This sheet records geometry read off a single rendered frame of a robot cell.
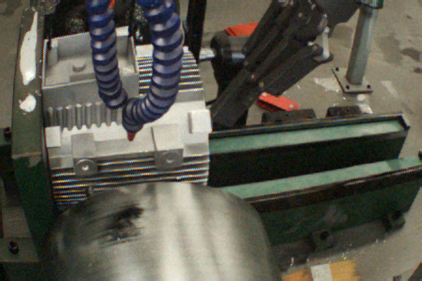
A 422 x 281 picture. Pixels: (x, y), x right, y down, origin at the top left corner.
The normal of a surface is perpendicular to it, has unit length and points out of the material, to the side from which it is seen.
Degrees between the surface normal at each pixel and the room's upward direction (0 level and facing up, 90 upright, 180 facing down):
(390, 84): 0
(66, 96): 90
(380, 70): 0
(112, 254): 21
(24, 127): 0
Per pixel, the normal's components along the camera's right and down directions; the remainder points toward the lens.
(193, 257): 0.25, -0.71
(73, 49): 0.23, 0.71
